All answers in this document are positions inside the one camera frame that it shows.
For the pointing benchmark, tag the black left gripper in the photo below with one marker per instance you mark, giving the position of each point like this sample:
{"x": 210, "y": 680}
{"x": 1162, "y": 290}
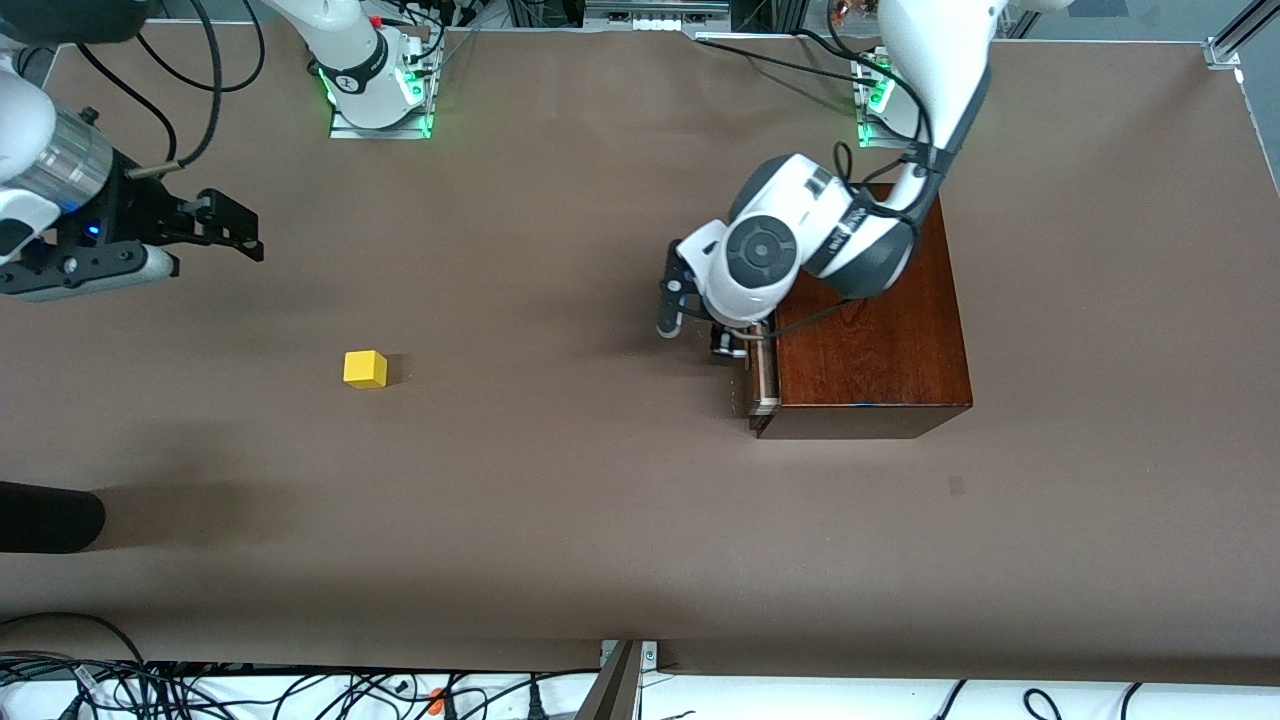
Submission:
{"x": 727, "y": 342}

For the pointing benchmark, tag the small metal bracket plate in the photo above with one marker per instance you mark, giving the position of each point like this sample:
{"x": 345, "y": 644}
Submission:
{"x": 650, "y": 655}

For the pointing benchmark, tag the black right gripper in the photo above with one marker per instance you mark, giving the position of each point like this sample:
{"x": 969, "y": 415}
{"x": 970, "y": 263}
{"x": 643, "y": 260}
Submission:
{"x": 137, "y": 212}

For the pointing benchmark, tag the dark brown wooden drawer cabinet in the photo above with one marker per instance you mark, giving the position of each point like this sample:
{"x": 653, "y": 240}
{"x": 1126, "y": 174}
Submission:
{"x": 880, "y": 365}

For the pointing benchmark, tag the black cylinder object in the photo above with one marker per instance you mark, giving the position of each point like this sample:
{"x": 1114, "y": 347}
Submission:
{"x": 50, "y": 517}

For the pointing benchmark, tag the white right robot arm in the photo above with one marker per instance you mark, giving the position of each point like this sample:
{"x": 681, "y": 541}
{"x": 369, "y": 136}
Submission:
{"x": 350, "y": 55}

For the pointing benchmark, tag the yellow cube block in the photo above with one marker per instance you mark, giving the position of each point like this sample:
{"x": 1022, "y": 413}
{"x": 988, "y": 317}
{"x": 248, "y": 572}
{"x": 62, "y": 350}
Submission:
{"x": 364, "y": 369}

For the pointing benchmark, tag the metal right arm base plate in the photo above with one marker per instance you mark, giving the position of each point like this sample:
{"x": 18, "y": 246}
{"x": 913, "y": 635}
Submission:
{"x": 380, "y": 133}

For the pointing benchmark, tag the small orange clip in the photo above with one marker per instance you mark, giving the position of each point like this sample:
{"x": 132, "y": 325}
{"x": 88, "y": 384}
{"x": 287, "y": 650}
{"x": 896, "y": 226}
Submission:
{"x": 437, "y": 700}

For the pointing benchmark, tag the aluminium frame corner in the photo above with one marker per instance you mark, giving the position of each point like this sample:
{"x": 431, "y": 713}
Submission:
{"x": 1225, "y": 48}

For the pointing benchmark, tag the dark slanted beam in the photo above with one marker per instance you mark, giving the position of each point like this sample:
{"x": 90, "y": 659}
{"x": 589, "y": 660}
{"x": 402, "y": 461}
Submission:
{"x": 612, "y": 695}

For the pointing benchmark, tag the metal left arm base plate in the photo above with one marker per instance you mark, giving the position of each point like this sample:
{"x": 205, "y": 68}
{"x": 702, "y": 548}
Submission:
{"x": 872, "y": 110}

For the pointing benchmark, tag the grey metal connector box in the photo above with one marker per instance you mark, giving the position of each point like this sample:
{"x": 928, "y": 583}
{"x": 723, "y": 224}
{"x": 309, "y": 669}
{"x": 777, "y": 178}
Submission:
{"x": 655, "y": 10}

